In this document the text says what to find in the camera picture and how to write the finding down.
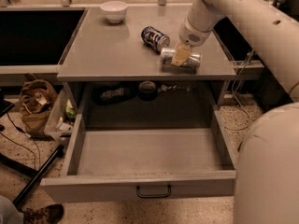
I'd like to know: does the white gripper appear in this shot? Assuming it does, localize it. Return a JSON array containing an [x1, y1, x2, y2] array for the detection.
[[171, 16, 212, 66]]

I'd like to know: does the silver redbull can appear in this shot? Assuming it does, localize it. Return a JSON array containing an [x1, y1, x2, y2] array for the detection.
[[160, 48, 202, 69]]

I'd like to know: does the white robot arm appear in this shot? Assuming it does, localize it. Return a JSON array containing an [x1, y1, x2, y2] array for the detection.
[[172, 0, 299, 224]]

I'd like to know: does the blue pepsi can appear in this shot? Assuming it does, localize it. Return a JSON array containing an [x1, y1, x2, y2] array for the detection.
[[141, 26, 170, 53]]

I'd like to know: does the grey open top drawer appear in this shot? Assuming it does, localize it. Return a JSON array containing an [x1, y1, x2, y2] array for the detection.
[[41, 109, 236, 203]]

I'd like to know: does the black tape roll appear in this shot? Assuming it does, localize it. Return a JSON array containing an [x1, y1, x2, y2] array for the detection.
[[138, 81, 157, 101]]

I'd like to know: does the grey cabinet table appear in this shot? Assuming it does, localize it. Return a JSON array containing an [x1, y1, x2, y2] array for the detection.
[[58, 5, 235, 110]]

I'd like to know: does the white ceramic bowl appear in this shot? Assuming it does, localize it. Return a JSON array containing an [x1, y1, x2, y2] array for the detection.
[[100, 1, 128, 23]]

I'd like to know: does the clear plastic bin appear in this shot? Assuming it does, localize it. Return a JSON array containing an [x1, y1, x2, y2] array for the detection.
[[44, 90, 73, 142]]

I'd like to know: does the brown cloth bag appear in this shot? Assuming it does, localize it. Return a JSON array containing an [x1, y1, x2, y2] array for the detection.
[[20, 74, 58, 138]]

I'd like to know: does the brown camouflage shoe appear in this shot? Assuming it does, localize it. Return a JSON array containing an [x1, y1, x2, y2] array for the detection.
[[23, 204, 64, 224]]

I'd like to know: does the black tripod leg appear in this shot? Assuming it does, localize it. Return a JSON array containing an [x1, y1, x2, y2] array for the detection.
[[0, 145, 64, 208]]

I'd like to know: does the white hanging cable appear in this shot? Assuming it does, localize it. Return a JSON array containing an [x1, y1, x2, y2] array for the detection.
[[224, 49, 255, 132]]

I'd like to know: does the black drawer handle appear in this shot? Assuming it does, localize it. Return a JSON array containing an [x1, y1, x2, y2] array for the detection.
[[135, 185, 172, 199]]

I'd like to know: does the black floor cable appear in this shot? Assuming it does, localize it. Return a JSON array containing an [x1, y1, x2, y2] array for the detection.
[[0, 112, 42, 170]]

